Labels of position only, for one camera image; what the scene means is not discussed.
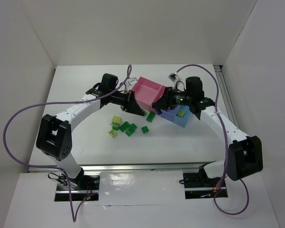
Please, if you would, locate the lime green square lego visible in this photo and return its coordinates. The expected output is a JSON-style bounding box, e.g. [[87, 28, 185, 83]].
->
[[177, 110, 185, 118]]

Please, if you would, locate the dark blue lego brick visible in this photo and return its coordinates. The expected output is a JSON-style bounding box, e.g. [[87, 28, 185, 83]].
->
[[155, 109, 162, 115]]

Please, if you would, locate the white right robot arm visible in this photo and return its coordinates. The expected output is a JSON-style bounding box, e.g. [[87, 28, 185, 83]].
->
[[152, 76, 263, 181]]

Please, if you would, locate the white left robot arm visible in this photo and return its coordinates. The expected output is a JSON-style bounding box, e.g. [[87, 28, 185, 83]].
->
[[36, 74, 144, 188]]

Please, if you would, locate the blue plastic container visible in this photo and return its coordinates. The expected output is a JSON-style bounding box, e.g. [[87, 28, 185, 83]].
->
[[161, 105, 192, 128]]

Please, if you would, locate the pink plastic container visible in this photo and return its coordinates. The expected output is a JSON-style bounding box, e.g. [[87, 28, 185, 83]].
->
[[132, 77, 166, 113]]

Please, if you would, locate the lime and green lego stack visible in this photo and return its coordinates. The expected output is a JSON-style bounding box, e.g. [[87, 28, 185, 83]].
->
[[111, 116, 122, 127]]

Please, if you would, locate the green lego brick upside down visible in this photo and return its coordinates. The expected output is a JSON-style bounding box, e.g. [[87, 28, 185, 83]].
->
[[119, 121, 131, 132]]

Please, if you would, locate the green lego brick with studs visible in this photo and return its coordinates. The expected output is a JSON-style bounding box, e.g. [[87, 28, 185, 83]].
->
[[125, 123, 137, 137]]

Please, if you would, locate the lime green small lego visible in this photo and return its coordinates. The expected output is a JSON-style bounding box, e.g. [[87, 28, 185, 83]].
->
[[109, 129, 118, 138]]

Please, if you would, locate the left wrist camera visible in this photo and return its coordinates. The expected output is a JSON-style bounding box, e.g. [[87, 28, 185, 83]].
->
[[127, 77, 138, 87]]

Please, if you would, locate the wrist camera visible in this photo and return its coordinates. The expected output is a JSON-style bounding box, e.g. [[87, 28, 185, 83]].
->
[[168, 73, 181, 83], [127, 77, 138, 87]]

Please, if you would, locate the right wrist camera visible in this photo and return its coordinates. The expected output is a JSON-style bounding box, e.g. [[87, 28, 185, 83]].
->
[[168, 73, 181, 83]]

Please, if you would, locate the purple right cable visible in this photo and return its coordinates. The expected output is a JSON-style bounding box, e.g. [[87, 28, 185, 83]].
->
[[175, 64, 250, 216]]

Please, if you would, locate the purple cable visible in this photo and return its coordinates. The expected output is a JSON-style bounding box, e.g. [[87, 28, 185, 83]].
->
[[1, 64, 133, 223], [175, 64, 250, 216]]

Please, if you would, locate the aluminium side rail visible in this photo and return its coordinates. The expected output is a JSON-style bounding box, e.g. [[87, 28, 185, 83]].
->
[[213, 65, 238, 127]]

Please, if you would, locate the aluminium front rail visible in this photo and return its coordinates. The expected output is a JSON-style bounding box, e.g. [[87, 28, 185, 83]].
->
[[28, 161, 208, 172]]

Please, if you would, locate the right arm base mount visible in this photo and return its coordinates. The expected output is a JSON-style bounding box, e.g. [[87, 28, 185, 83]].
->
[[179, 164, 228, 200]]

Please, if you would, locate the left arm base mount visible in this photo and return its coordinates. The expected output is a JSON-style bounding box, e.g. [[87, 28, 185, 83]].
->
[[47, 172, 100, 202]]

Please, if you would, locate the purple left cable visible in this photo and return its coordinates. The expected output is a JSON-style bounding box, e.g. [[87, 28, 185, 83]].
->
[[1, 64, 133, 223]]

